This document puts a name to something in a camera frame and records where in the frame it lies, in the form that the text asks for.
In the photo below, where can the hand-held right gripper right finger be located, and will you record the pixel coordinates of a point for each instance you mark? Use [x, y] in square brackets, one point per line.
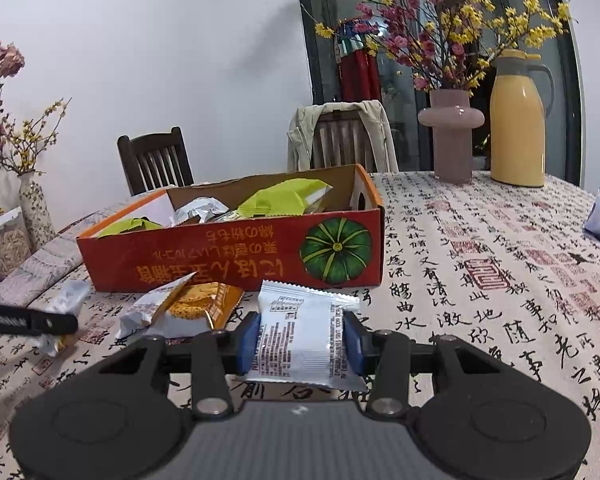
[354, 347]

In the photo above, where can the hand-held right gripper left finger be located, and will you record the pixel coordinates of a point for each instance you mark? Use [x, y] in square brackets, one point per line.
[249, 345]

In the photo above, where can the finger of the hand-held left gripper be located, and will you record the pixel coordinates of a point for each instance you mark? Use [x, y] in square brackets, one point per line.
[25, 321]

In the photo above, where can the white snack packet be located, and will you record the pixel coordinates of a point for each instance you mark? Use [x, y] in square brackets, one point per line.
[72, 297]
[300, 340]

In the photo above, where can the red cardboard box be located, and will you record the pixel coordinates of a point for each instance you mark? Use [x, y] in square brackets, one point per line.
[220, 255]

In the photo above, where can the lime green snack packet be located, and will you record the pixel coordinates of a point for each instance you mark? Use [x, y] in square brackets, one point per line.
[280, 197]
[130, 227]

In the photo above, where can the gold snack packet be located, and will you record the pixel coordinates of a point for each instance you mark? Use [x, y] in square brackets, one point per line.
[55, 345]

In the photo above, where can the orange snack packet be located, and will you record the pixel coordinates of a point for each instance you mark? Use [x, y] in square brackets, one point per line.
[210, 305]

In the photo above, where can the clear lidded food container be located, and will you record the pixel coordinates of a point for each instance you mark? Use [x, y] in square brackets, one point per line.
[7, 247]

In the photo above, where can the cracker snack packet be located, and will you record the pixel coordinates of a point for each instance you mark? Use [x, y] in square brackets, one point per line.
[150, 310]

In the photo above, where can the small floral ceramic vase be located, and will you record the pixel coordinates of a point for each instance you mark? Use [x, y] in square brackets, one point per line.
[36, 210]

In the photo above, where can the clear silver snack packet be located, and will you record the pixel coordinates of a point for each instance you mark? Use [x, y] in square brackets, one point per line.
[220, 216]

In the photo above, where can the dark wooden chair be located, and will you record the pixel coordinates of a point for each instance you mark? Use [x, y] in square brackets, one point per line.
[155, 160]

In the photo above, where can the brown slatted wooden chair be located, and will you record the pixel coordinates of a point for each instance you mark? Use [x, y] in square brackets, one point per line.
[342, 140]

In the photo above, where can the dark framed glass door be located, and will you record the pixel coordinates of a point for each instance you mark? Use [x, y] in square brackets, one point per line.
[411, 145]

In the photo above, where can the beige jacket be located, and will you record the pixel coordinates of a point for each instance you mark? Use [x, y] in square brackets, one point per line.
[300, 135]

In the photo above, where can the dried pink rose bouquet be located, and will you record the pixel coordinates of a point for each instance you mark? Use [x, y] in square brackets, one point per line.
[2, 57]

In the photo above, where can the red and blue hanging garment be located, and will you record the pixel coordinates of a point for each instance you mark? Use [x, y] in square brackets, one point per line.
[360, 80]

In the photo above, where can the yellow thermos jug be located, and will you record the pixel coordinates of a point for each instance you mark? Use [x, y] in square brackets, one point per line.
[517, 135]

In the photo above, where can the yellow and pink blossom branches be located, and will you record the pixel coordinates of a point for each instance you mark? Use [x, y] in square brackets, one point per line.
[430, 50]

